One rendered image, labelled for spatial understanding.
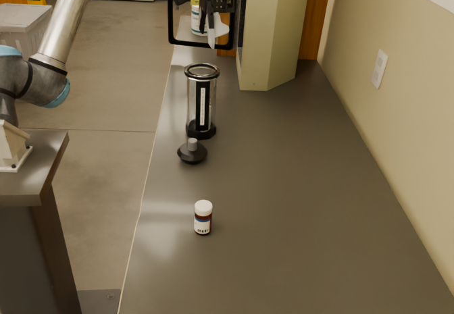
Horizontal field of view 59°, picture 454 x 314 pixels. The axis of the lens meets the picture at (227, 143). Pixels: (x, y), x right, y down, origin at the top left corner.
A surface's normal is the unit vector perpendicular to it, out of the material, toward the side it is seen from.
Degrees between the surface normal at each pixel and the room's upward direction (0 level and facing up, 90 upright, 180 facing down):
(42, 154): 0
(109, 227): 0
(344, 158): 0
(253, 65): 90
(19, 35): 95
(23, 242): 90
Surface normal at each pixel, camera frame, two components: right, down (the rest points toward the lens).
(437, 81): -1.00, -0.03
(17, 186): 0.06, -0.83
